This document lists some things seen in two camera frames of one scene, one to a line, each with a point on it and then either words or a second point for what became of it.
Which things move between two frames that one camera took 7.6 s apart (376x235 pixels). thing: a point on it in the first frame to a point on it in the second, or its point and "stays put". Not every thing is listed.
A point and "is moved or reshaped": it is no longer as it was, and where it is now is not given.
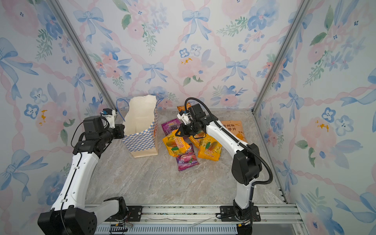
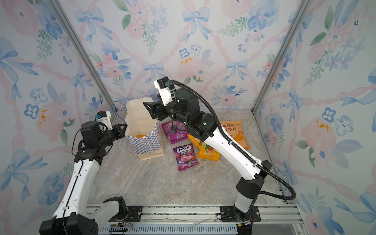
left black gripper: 120,128 stays put
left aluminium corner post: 85,56 stays put
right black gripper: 184,132 to 158,105
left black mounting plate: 133,214 stays put
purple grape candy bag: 169,127 is moved or reshaped
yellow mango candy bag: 209,148 stays put
